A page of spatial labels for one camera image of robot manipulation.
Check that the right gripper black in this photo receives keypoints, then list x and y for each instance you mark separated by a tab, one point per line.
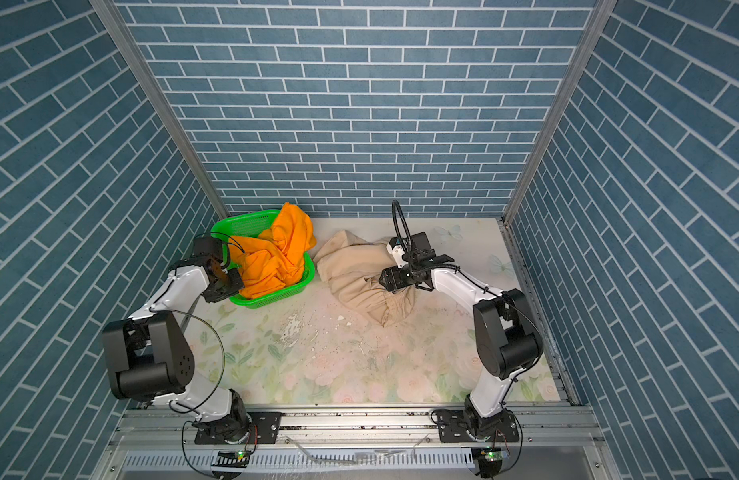
391	274

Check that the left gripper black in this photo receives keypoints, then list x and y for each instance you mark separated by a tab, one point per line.
236	283

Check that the green plastic basket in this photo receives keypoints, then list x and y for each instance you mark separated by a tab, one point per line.
252	225

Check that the orange shorts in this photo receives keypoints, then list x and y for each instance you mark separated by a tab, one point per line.
275	259

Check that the beige shorts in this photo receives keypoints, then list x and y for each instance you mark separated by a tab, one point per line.
351	268

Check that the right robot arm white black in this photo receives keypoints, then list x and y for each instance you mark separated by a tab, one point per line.
507	339

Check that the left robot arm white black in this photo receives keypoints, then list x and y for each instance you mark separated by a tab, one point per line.
150	360

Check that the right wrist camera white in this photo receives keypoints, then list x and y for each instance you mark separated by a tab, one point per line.
396	249

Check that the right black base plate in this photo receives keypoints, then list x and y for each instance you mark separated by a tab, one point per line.
460	426

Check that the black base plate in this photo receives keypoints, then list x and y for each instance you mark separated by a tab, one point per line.
460	426
259	427

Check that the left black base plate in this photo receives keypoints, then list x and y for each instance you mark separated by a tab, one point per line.
259	427

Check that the aluminium front rail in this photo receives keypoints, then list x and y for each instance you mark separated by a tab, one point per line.
540	441

